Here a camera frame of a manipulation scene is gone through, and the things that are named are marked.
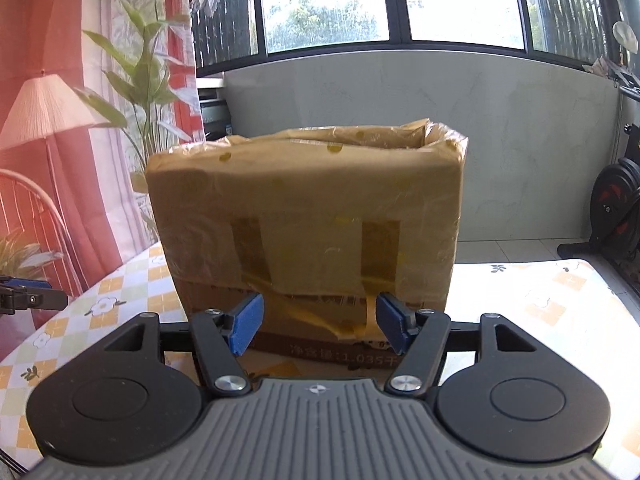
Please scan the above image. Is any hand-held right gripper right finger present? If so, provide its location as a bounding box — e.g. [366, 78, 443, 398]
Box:
[375, 291, 540, 397]

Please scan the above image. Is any white round object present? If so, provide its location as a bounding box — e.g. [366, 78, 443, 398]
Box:
[612, 21, 639, 52]

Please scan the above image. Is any brown cardboard box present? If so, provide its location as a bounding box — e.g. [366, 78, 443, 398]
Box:
[145, 117, 470, 370]

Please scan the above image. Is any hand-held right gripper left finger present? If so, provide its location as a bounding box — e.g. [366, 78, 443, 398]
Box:
[100, 292, 266, 397]

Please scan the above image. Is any black framed window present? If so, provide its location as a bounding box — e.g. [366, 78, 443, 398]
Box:
[187, 0, 640, 81]

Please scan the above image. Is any black appliance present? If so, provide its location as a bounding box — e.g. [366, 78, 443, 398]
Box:
[198, 87, 234, 142]

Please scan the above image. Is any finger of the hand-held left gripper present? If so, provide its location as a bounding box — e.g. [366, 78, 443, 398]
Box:
[0, 275, 52, 289]
[0, 285, 69, 316]

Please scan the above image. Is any black exercise bike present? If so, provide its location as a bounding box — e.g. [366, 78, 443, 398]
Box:
[556, 57, 640, 281]

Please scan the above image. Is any printed backdrop cloth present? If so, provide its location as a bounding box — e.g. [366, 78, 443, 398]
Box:
[0, 0, 206, 361]

